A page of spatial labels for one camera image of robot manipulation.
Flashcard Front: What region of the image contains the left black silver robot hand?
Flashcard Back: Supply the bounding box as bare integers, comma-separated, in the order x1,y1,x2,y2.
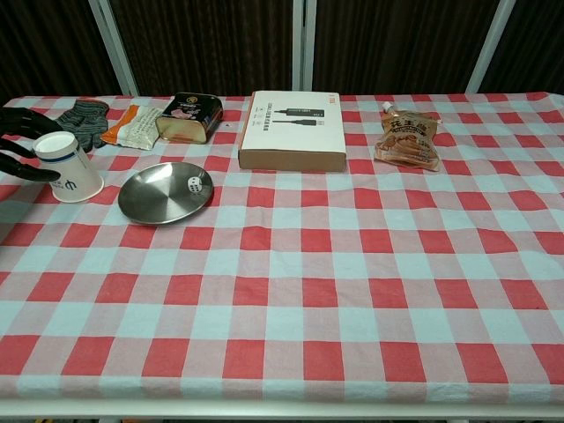
0,107,65,182

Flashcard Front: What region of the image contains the white paper cup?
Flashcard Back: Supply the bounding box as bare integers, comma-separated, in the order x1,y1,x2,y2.
33,130,106,204

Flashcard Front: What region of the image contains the round metal plate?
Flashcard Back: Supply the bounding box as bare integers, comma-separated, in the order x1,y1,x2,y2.
117,161,215,226

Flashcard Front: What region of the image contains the grey knitted glove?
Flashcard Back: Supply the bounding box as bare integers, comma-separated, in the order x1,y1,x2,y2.
55,99,111,154

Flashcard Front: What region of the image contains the dark corrugated partition panel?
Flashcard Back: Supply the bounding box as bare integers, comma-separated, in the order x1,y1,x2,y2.
108,0,297,97
0,0,125,105
479,0,564,94
311,0,501,96

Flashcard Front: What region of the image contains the orange white snack packet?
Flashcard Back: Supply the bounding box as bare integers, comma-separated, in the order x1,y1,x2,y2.
100,103,171,151

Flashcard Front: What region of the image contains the black luncheon meat tin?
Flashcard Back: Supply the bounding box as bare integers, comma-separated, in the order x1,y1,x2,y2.
154,91,224,145

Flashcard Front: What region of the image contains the red white checkered tablecloth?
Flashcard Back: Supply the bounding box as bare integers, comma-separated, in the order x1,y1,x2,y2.
0,91,564,404

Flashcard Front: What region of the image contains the brown peanut spout pouch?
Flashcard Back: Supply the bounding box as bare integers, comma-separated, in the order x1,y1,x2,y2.
373,100,442,173

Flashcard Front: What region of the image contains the white partition post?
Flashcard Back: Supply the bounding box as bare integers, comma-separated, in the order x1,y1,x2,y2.
291,0,317,92
465,0,516,94
87,0,140,97

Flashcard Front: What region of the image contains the white cable product box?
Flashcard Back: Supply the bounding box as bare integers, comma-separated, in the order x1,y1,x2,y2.
238,90,347,173

